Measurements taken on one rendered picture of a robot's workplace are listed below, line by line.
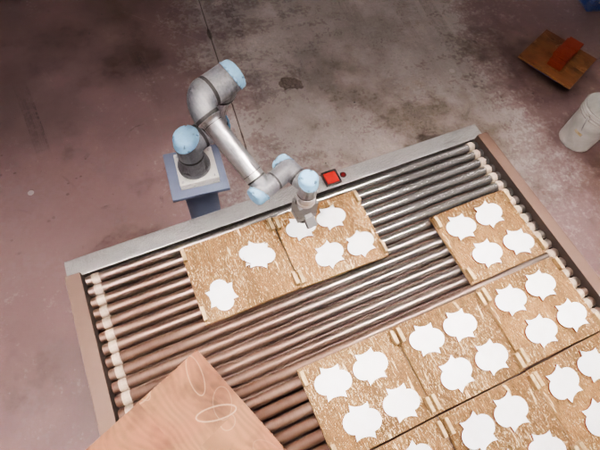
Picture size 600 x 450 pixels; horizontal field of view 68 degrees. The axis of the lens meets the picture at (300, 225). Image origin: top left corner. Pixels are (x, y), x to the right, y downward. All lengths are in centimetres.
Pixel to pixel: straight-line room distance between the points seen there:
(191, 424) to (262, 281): 59
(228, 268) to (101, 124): 207
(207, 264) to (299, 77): 230
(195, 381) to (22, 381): 151
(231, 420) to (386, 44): 345
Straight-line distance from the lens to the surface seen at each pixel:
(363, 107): 371
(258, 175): 160
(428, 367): 187
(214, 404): 165
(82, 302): 194
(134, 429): 169
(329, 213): 199
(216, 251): 191
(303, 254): 190
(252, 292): 184
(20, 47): 446
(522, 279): 216
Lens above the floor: 267
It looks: 62 degrees down
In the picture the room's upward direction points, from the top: 9 degrees clockwise
